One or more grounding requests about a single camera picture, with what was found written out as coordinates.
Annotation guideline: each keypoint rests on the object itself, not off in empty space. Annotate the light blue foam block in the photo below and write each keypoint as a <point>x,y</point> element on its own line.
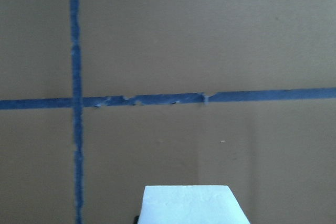
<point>190,204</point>

